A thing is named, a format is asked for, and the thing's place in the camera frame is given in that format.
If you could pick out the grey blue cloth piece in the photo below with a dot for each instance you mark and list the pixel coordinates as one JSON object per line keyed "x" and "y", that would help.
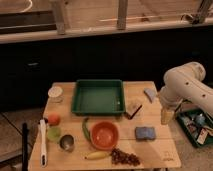
{"x": 151, "y": 94}

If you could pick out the green apple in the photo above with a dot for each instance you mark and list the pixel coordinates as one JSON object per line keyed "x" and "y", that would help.
{"x": 54, "y": 133}

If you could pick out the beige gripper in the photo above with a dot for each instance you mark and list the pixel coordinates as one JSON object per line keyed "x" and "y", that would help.
{"x": 166, "y": 115}

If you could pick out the blue sponge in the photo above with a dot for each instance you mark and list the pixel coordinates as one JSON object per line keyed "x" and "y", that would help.
{"x": 145, "y": 133}

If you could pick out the orange tomato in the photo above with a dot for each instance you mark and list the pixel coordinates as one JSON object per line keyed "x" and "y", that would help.
{"x": 53, "y": 119}

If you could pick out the bunch of dark grapes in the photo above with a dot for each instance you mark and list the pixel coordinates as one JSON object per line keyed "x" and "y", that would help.
{"x": 120, "y": 157}

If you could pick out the black pole stand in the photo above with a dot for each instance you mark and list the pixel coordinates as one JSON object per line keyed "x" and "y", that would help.
{"x": 24, "y": 147}

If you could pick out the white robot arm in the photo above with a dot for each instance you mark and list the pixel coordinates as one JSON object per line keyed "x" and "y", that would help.
{"x": 185, "y": 82}

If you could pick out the orange bowl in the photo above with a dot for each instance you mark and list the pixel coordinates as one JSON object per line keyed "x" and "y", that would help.
{"x": 104, "y": 135}

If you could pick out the green chili pepper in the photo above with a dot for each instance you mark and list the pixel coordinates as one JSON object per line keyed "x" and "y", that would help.
{"x": 86, "y": 132}

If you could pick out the yellow banana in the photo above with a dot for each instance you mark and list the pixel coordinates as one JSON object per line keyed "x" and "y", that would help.
{"x": 97, "y": 155}

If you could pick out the small metal cup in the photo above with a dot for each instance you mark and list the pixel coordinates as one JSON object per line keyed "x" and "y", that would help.
{"x": 67, "y": 143}

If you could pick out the green plastic tray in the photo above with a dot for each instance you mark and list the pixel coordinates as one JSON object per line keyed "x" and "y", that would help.
{"x": 98, "y": 97}

